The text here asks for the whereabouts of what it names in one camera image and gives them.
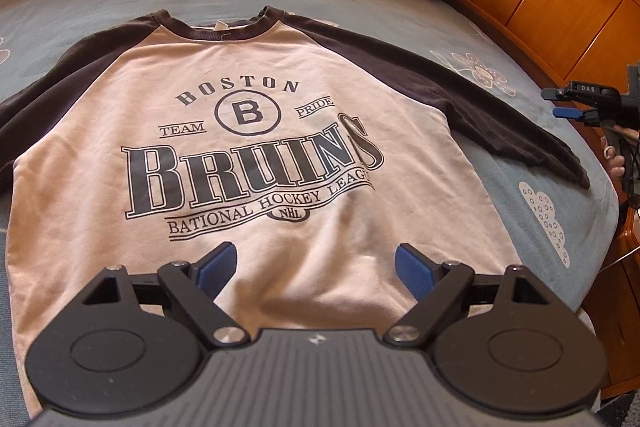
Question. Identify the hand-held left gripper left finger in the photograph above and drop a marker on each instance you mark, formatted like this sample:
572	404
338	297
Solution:
217	271

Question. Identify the person's right hand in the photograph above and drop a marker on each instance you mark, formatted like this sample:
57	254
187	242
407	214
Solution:
616	164

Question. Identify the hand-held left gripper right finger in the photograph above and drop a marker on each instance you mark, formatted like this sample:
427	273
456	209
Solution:
417	272

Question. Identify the cream and black printed sweatshirt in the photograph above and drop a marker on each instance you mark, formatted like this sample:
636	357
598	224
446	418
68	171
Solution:
310	57

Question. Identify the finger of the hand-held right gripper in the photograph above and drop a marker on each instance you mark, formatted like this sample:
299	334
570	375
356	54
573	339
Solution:
585	92
570	113

